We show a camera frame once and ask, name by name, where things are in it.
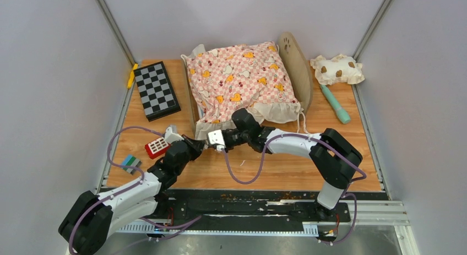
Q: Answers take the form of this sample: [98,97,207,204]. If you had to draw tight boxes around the pink checkered duck cushion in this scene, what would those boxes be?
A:
[181,41,309,141]

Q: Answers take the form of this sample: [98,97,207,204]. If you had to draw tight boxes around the wooden pet bed striped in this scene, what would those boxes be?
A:
[181,31,314,137]

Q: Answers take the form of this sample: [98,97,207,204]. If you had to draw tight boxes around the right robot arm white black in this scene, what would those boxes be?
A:
[209,108,366,221]

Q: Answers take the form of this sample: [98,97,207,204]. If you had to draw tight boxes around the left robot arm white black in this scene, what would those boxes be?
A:
[58,137,206,254]

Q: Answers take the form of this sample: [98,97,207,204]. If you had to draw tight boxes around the red white window brick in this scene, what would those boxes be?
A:
[144,137,170,159]

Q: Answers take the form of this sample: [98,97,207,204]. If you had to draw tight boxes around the blue green grey block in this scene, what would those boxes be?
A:
[121,154,142,175]

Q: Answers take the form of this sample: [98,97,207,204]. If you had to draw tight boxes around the black grey chessboard box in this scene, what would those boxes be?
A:
[134,61,181,122]

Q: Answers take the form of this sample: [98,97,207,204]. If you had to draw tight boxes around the teal cylindrical toy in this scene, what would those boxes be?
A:
[319,84,351,124]

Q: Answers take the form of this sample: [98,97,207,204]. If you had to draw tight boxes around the cream pillow brown spots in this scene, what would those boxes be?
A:
[310,54,365,85]

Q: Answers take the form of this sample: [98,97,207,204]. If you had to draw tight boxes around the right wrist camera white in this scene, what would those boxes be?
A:
[207,129,226,152]

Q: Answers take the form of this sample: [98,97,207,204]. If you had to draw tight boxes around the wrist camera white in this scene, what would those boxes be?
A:
[207,129,226,152]
[164,124,184,144]

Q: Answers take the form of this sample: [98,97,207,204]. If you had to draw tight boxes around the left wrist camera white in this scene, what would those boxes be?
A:
[164,124,184,144]

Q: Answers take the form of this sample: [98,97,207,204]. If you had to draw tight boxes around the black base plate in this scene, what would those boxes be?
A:
[146,189,354,232]

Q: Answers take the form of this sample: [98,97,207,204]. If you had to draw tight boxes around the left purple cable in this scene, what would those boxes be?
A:
[68,126,205,255]

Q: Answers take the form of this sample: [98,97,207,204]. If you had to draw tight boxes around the yellow clip on frame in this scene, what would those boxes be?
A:
[127,63,139,89]

